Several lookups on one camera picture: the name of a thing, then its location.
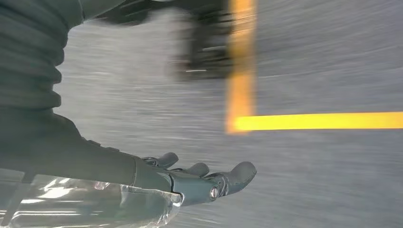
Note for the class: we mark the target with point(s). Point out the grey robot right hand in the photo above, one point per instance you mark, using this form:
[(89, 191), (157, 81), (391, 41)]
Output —
[(63, 151)]

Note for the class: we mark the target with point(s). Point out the yellow floor tape square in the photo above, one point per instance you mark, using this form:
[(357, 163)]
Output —
[(314, 121)]

